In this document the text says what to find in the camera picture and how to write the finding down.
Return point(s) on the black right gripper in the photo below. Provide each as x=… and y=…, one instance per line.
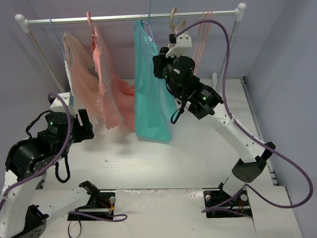
x=159, y=65

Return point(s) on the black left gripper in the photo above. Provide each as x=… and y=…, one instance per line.
x=84, y=125

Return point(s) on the blue plastic hanger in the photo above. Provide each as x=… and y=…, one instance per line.
x=148, y=23

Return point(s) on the teal t shirt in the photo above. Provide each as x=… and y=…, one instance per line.
x=154, y=106

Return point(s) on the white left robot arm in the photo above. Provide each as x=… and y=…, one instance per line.
x=18, y=217

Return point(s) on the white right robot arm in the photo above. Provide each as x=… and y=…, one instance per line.
x=208, y=106

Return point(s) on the pale peach t shirt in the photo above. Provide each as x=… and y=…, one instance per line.
x=82, y=78

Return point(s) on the salmon pink t shirt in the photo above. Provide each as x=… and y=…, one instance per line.
x=118, y=96

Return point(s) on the pink hanger holding shirt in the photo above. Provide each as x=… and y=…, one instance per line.
x=90, y=25

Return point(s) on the blue hanger holding shirt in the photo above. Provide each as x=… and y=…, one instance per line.
x=58, y=38

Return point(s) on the white metal clothes rack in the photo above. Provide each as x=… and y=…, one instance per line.
x=25, y=25

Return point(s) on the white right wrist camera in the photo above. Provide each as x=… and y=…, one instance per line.
x=182, y=44

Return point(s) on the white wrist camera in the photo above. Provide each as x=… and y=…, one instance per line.
x=57, y=101
x=182, y=44

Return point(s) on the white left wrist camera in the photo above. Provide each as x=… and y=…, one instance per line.
x=57, y=101

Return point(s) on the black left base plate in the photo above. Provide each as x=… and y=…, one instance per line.
x=103, y=208

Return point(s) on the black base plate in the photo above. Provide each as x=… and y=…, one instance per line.
x=235, y=208
x=103, y=208

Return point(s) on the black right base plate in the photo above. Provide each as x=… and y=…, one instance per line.
x=235, y=208

